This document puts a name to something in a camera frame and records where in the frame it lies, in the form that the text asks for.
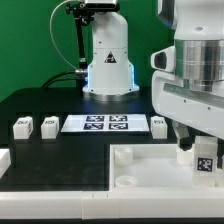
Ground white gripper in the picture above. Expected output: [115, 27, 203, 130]
[151, 46, 224, 148]

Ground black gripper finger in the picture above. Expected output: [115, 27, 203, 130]
[217, 139, 224, 169]

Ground white square tabletop part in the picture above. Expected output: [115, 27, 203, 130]
[109, 144, 224, 189]

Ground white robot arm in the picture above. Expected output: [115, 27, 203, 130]
[83, 0, 224, 140]

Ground white U-shaped obstacle fence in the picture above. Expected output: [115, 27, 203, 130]
[0, 148, 224, 221]

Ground white AprilTag base sheet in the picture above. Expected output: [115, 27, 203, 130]
[61, 114, 149, 133]

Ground black cables at base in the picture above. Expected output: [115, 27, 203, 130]
[41, 68, 88, 89]

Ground grey camera on mount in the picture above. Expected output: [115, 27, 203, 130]
[84, 0, 120, 12]

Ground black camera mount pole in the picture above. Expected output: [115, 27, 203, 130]
[65, 2, 94, 88]

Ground grey cable loop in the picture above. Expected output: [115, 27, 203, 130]
[49, 0, 81, 70]

